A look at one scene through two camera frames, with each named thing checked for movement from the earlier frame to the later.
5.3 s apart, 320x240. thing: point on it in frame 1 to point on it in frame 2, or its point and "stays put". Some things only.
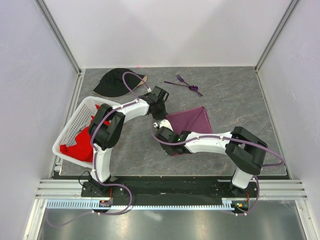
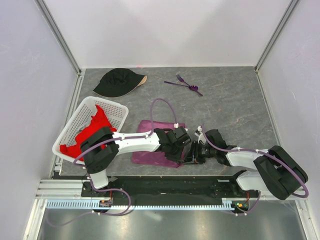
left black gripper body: x=160 y=113 to x=174 y=154
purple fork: x=181 y=79 stays put
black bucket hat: x=112 y=84 stays put
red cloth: x=82 y=150 stays put
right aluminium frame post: x=291 y=6 stays put
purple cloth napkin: x=194 y=120 to x=156 y=157
